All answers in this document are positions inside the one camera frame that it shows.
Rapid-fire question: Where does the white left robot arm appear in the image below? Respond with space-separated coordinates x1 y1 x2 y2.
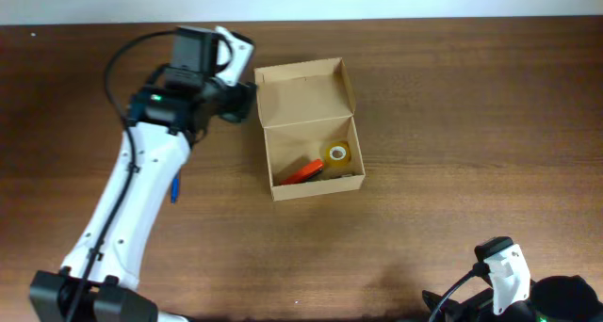
29 66 257 321

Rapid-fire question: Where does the yellow tape roll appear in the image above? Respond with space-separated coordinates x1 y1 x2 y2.
323 140 351 168

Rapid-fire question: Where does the blue pen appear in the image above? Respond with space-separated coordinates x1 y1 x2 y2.
171 173 180 204

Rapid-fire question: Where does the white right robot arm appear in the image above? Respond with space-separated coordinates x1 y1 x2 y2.
422 236 602 322

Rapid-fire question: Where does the brown cardboard box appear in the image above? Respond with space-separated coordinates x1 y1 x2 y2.
254 57 366 201

